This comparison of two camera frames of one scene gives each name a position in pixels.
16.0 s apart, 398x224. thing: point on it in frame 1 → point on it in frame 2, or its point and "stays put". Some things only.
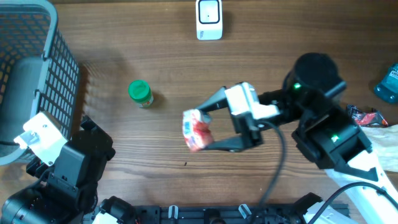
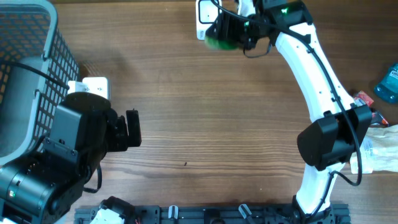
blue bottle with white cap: [387, 88] stays put
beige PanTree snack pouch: [384, 141] stays put
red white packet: [196, 131] → [362, 99]
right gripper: [252, 134] → [226, 30]
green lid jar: [140, 91] → [214, 43]
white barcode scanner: [209, 17] stays put
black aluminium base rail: [237, 214] stays put
